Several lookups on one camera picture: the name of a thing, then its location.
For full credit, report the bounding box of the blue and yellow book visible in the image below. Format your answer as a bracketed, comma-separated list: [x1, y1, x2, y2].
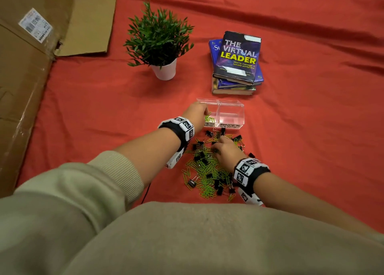
[216, 78, 257, 92]

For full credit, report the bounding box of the pile of black binder clips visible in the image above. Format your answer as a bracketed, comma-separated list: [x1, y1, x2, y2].
[187, 127, 256, 196]

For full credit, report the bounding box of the red cloth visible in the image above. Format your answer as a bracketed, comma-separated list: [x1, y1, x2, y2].
[16, 0, 384, 233]

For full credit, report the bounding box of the person's right hand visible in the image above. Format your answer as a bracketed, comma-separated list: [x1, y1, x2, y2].
[211, 136, 248, 174]

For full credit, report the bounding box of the clear two-compartment plastic box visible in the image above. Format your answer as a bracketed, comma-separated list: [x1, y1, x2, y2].
[196, 97, 245, 130]

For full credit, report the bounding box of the person's right forearm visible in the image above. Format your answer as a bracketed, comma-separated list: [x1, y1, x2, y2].
[253, 172, 377, 233]

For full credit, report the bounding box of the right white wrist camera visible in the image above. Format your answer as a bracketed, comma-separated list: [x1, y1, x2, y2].
[239, 191, 264, 207]

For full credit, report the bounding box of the black book with yellow print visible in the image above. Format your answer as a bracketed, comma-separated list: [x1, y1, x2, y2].
[212, 30, 262, 86]

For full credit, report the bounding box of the black marker wristband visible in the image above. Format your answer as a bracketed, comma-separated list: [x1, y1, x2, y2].
[158, 116, 196, 152]
[232, 157, 271, 196]

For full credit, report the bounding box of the left black camera cable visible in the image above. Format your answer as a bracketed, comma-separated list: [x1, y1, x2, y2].
[141, 182, 152, 205]

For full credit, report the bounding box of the person's left hand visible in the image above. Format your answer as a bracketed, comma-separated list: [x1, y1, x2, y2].
[181, 101, 210, 134]

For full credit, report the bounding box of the right black marker wristband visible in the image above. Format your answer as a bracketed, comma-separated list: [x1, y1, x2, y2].
[232, 157, 271, 196]

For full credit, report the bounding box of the green plant in white pot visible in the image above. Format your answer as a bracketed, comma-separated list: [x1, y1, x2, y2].
[123, 1, 195, 81]

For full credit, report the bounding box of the person's left forearm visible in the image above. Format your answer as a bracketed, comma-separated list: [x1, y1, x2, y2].
[114, 127, 184, 188]

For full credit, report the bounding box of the olive brown book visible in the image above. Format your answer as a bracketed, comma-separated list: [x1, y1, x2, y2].
[211, 77, 257, 96]

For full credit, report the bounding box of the beige sweater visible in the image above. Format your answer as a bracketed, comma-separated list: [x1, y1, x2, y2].
[0, 150, 384, 275]

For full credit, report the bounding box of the left black marker wristband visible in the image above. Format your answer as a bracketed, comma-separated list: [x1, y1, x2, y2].
[158, 116, 196, 152]

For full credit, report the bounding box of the brown cardboard box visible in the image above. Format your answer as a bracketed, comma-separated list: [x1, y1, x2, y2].
[0, 0, 118, 199]

